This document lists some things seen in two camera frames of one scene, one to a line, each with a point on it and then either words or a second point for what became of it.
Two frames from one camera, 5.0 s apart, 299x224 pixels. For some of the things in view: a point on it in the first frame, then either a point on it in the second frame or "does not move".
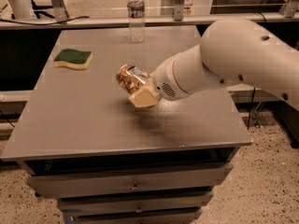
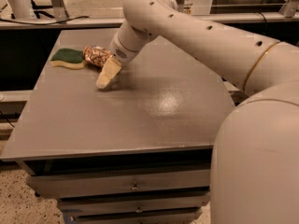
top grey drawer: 59,184 does not move
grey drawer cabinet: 107,161 does not move
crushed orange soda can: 131,77 -> 96,55
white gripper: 163,79 -> 119,51
